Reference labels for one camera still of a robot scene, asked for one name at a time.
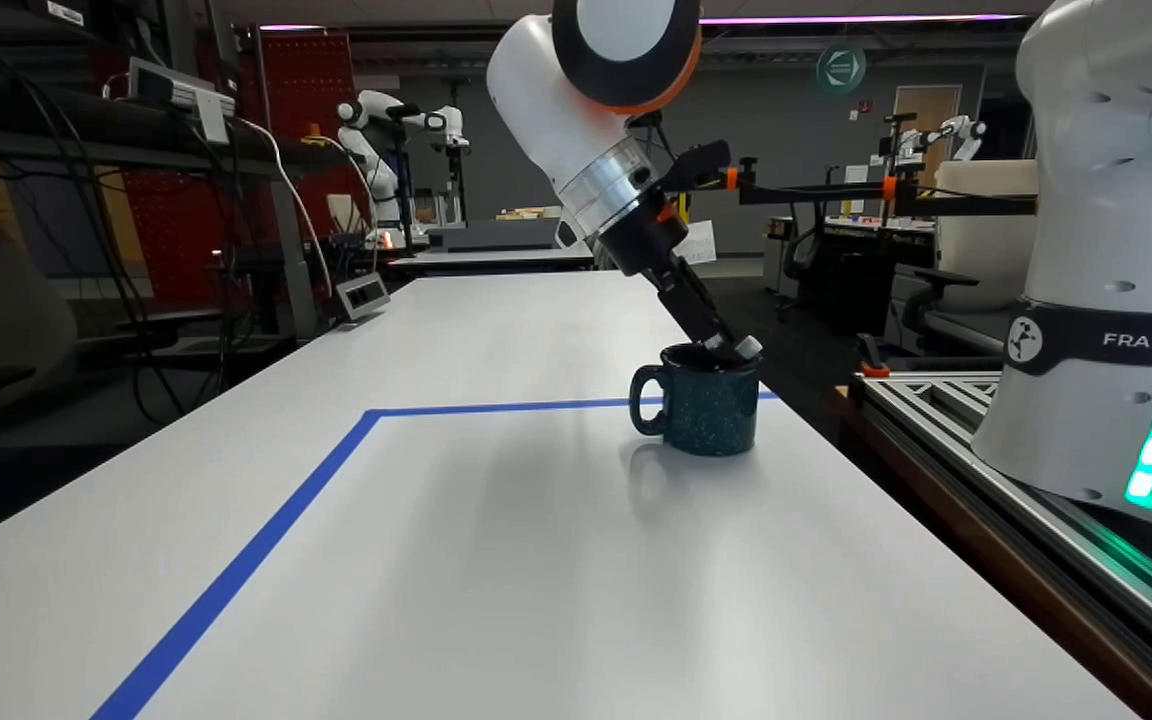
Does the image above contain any red cabinet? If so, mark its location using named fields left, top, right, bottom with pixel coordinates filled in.
left=125, top=27, right=356, bottom=325

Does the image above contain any aluminium rail with base plate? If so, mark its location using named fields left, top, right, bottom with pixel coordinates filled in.
left=830, top=373, right=1152, bottom=720

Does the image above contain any dark teal mug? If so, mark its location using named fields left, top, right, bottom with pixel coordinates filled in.
left=628, top=343, right=759, bottom=454

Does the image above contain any blue tape line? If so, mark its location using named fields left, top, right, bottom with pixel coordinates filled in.
left=96, top=401, right=779, bottom=720

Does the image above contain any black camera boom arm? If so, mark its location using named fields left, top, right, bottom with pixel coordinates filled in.
left=718, top=155, right=1037, bottom=216

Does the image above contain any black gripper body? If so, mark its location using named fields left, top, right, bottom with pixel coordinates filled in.
left=598, top=139, right=732, bottom=312

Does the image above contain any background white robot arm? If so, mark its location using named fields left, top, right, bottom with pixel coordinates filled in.
left=337, top=86, right=466, bottom=247

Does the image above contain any grey box on table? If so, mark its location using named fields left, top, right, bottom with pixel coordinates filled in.
left=337, top=273, right=387, bottom=318

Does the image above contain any white Franka robot base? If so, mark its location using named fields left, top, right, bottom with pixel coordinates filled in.
left=970, top=0, right=1152, bottom=524

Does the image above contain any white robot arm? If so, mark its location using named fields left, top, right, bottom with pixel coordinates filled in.
left=482, top=0, right=763, bottom=364

